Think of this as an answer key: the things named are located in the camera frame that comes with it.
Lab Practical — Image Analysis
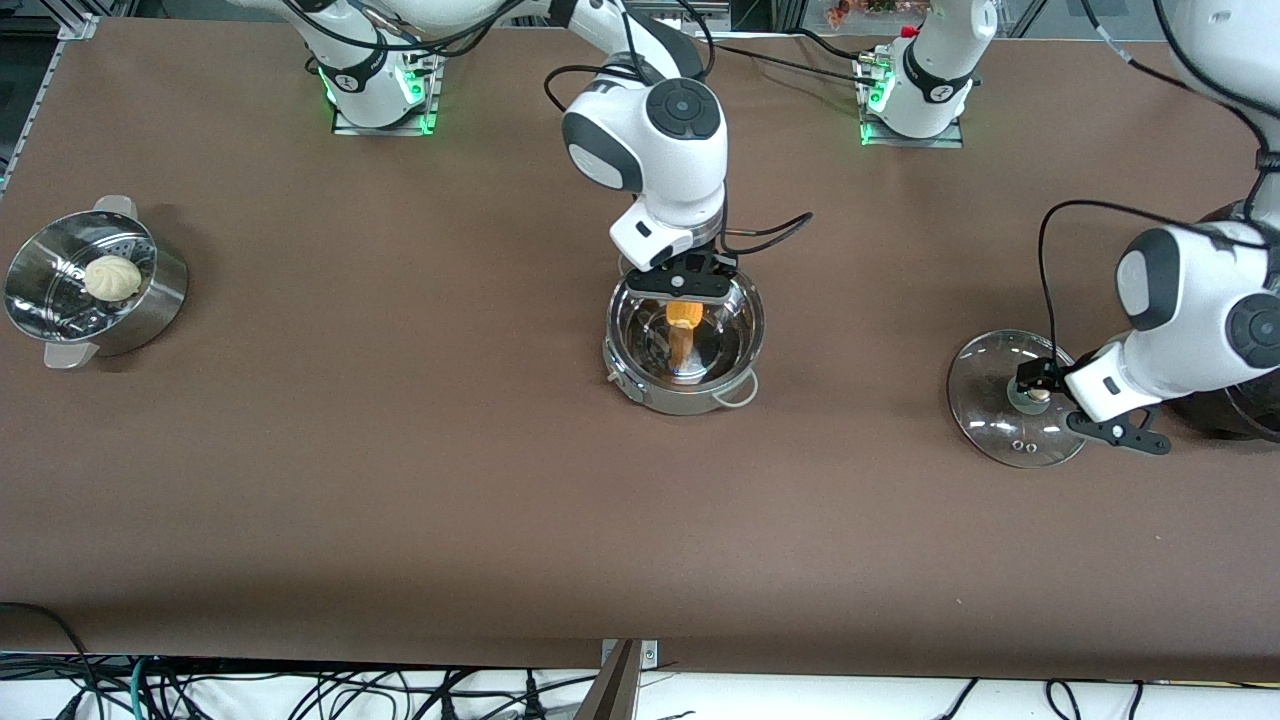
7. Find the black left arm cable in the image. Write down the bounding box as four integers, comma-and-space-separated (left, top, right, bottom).
1037, 0, 1280, 366

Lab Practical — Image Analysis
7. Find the thick black floor cable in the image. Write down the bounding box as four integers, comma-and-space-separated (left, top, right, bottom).
0, 601, 96, 701

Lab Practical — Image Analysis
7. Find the aluminium frame extrusion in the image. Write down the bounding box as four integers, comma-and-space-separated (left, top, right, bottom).
55, 0, 101, 41

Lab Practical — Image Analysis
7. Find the white steamed bun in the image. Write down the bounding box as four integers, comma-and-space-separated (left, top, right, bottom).
82, 255, 143, 303

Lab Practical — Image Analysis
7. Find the steel steamer pot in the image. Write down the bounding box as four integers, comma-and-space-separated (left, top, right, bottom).
5, 195, 189, 371

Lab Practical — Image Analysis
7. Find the yellow corn cob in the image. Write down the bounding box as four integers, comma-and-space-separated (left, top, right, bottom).
666, 303, 703, 369

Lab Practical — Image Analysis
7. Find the grey steel pot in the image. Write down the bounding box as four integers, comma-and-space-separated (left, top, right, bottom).
602, 262, 767, 417

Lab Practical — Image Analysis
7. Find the brown table mat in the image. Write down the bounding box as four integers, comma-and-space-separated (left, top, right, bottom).
0, 15, 1280, 683

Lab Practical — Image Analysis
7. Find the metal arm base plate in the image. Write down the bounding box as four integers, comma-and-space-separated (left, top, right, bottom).
858, 55, 966, 149
332, 45, 441, 136

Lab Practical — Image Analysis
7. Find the black table cable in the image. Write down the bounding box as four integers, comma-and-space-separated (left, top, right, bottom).
700, 30, 873, 87

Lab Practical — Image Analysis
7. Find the brown metal bar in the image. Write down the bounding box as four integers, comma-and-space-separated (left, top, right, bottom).
575, 640, 641, 720

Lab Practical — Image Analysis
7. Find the black rice cooker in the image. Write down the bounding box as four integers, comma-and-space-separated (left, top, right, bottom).
1165, 200, 1280, 443

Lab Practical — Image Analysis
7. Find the glass pot lid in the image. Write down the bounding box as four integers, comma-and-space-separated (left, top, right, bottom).
947, 330, 1091, 469

